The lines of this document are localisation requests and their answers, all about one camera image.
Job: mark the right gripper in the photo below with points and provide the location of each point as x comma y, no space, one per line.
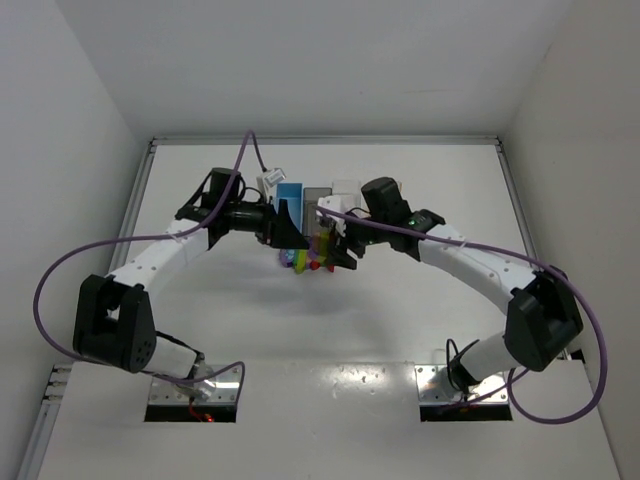
344,240

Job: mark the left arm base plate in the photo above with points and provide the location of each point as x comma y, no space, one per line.
209,386

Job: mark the lime green lego brick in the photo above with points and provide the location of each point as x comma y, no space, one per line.
330,237

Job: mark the blue container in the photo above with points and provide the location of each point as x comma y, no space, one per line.
292,193

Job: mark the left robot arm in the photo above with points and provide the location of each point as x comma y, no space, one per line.
114,320

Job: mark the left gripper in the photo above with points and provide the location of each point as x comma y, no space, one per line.
271,222

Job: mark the purple lego brick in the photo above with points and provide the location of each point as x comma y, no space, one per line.
317,246

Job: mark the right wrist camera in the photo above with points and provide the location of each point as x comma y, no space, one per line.
341,203

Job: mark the clear container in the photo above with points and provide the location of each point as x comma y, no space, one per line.
346,187

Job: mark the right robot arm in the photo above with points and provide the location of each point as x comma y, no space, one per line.
541,314

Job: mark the dark grey container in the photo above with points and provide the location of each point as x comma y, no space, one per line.
311,197

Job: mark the red green red lego stack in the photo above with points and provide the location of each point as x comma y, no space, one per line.
320,263

